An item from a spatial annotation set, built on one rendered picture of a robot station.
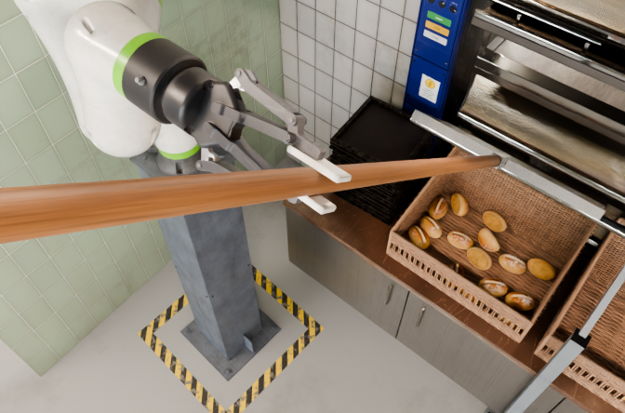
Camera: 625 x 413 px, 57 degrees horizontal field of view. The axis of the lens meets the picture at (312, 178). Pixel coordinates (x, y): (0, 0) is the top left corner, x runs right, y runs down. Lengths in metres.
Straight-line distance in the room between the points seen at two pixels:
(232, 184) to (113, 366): 2.30
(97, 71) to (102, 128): 0.11
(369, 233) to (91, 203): 1.90
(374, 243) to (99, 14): 1.61
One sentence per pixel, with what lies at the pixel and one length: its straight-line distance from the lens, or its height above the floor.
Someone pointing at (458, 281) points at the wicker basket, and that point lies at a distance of 2.03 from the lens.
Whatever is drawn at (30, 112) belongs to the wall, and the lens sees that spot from 1.93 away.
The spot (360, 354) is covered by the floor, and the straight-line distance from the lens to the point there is 2.62.
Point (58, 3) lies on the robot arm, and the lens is 1.23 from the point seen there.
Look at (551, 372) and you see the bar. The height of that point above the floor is 0.73.
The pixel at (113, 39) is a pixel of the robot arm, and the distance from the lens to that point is 0.75.
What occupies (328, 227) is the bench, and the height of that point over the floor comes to 0.58.
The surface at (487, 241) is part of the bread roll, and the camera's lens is 2.21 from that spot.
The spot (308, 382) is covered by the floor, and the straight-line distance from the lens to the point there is 2.57.
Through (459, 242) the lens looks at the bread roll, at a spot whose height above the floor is 0.63.
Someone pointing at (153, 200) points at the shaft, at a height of 2.12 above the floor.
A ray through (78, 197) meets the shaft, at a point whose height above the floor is 2.17.
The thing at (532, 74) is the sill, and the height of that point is 1.18.
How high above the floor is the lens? 2.44
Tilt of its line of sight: 52 degrees down
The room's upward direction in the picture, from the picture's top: straight up
